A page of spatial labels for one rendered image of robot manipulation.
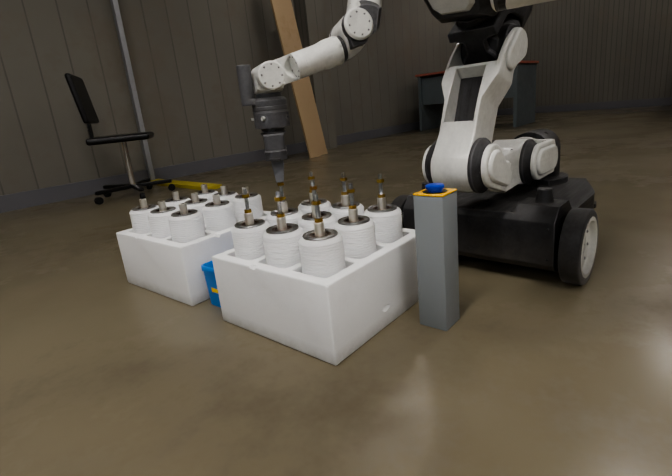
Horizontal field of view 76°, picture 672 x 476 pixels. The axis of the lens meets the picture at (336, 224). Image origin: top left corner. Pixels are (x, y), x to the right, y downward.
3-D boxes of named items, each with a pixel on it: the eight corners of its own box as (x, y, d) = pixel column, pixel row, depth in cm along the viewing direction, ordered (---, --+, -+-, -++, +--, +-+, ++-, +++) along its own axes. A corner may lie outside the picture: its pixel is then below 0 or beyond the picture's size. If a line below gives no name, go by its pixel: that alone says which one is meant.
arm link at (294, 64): (254, 96, 112) (300, 78, 115) (262, 94, 104) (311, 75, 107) (244, 71, 109) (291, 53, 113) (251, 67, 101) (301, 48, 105)
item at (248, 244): (243, 286, 116) (232, 222, 111) (278, 281, 117) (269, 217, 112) (240, 301, 107) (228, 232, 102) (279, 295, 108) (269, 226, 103)
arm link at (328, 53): (303, 81, 114) (365, 57, 119) (314, 72, 104) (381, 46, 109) (287, 42, 112) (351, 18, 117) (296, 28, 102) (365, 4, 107)
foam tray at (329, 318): (321, 269, 141) (315, 216, 136) (428, 293, 116) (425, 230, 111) (222, 320, 113) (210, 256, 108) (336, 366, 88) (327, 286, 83)
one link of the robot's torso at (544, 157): (499, 172, 160) (499, 136, 156) (558, 174, 146) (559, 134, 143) (475, 183, 145) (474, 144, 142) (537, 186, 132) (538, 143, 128)
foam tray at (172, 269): (220, 247, 176) (213, 204, 171) (288, 261, 152) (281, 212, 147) (127, 282, 147) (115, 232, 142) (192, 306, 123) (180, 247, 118)
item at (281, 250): (294, 313, 98) (283, 237, 93) (264, 305, 103) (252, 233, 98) (319, 296, 105) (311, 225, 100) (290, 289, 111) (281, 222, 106)
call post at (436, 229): (433, 311, 106) (428, 188, 98) (460, 318, 102) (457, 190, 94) (419, 324, 101) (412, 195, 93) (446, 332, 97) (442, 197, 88)
